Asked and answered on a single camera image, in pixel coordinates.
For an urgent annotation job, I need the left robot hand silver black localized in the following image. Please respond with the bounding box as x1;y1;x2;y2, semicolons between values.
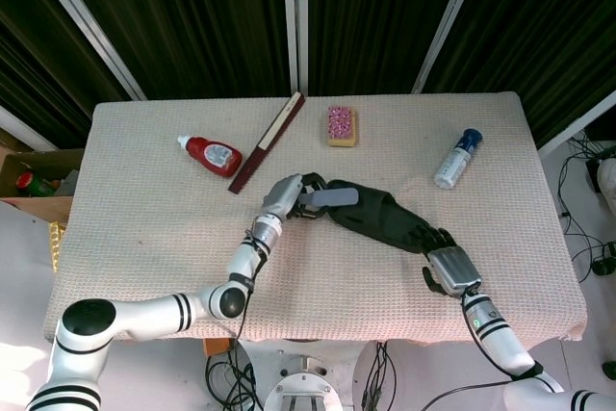
259;172;334;222

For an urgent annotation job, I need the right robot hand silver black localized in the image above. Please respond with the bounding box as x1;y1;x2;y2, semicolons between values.
408;223;483;297

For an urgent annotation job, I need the grey brush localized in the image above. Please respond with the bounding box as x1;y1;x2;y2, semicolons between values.
296;188;358;209

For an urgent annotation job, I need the black slipper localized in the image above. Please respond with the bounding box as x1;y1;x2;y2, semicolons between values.
326;178;437;257

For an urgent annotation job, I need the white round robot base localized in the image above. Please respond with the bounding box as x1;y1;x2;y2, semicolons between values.
263;341;348;411

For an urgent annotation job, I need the dark red folded fan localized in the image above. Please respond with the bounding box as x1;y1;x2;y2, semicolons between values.
227;91;307;195

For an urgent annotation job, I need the red bottle white cap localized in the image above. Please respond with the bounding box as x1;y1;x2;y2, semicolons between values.
176;135;244;179

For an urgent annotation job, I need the yellow sponge pink patterned top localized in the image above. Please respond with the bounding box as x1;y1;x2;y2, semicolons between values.
326;105;360;147

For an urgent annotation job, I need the white spray can blue cap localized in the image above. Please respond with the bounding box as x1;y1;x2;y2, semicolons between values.
433;128;483;191

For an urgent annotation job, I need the beige waffle table cloth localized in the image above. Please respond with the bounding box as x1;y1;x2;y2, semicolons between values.
42;91;588;346

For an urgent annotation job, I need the orange block under table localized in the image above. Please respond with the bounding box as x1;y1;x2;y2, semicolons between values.
204;337;231;359

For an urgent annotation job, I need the white rounded device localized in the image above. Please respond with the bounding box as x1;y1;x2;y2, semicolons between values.
595;157;616;219

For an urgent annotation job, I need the dark green curtain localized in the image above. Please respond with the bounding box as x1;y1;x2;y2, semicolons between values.
0;0;616;150

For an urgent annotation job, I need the yellow patterned packet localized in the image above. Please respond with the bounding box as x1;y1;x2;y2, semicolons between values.
47;220;67;273

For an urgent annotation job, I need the green bottle red cap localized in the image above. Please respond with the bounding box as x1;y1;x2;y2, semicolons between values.
16;170;60;198

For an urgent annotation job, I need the cardboard box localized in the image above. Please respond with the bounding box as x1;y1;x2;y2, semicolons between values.
0;148;86;225

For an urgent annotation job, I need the black floor cables bundle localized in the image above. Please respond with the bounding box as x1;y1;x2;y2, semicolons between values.
204;328;265;411
557;131;616;295
360;341;399;411

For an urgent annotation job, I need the white frame post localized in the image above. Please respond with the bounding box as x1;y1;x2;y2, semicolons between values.
21;0;147;102
411;0;490;94
281;0;310;97
0;105;59;152
538;101;616;158

